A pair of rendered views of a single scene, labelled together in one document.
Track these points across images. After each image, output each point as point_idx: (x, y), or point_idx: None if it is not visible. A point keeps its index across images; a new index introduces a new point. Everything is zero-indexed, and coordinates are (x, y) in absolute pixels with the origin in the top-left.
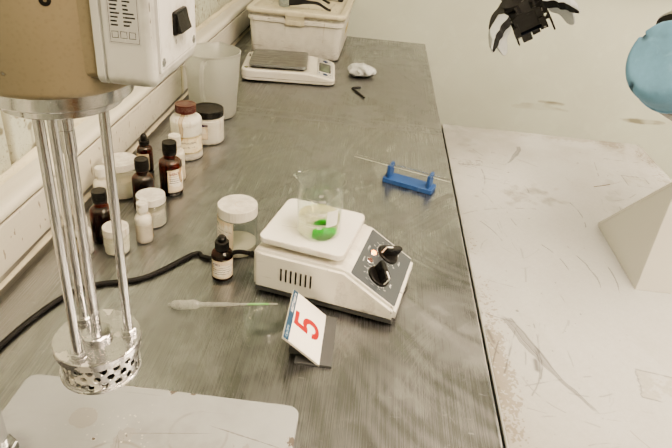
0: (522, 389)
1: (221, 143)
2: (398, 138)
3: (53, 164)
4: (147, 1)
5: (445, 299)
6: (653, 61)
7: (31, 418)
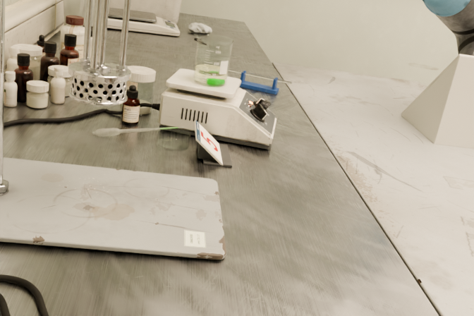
0: (370, 181)
1: None
2: (240, 66)
3: None
4: None
5: (303, 141)
6: None
7: (10, 176)
